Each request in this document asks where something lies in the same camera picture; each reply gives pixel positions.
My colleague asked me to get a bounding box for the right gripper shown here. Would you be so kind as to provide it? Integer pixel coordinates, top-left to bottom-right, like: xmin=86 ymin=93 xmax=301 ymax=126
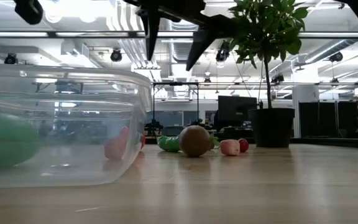
xmin=124 ymin=0 xmax=232 ymax=72

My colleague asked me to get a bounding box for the brown toy kiwi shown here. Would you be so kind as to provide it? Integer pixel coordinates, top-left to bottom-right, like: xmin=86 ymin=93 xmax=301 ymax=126
xmin=178 ymin=124 xmax=211 ymax=158

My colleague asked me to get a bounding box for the green toy pepper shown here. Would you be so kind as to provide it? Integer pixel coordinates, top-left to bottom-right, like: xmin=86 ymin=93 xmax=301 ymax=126
xmin=157 ymin=135 xmax=181 ymax=153

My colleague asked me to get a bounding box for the red toy strawberry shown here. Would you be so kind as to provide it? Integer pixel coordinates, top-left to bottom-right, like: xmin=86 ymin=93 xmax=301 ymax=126
xmin=209 ymin=133 xmax=221 ymax=150
xmin=237 ymin=138 xmax=250 ymax=154

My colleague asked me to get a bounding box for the pink toy fruit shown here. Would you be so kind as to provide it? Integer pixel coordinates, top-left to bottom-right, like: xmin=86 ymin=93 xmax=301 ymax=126
xmin=219 ymin=139 xmax=241 ymax=157

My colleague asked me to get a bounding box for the clear plastic tupperware container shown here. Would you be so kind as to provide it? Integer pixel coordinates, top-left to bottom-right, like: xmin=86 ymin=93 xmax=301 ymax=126
xmin=0 ymin=63 xmax=152 ymax=189

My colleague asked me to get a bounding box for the green leafy plant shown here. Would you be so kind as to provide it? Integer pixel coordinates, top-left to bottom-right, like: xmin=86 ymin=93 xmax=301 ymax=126
xmin=228 ymin=0 xmax=310 ymax=110

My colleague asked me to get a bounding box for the black computer monitor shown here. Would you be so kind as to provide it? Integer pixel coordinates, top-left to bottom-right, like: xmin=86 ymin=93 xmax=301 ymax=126
xmin=218 ymin=95 xmax=257 ymax=128

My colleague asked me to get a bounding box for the black plant pot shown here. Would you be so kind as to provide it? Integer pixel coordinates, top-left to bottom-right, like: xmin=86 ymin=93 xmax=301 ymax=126
xmin=249 ymin=108 xmax=295 ymax=149

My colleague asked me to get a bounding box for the white pillar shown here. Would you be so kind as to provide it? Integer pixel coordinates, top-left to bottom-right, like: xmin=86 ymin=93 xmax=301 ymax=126
xmin=292 ymin=84 xmax=319 ymax=139

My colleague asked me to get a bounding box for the dark office partition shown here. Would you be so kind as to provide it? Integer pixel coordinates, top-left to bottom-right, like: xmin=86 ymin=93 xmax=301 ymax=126
xmin=298 ymin=101 xmax=358 ymax=139

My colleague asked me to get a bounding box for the black aluminium rig frame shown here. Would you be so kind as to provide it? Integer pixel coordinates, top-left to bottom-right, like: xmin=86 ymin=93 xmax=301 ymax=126
xmin=0 ymin=30 xmax=358 ymax=39

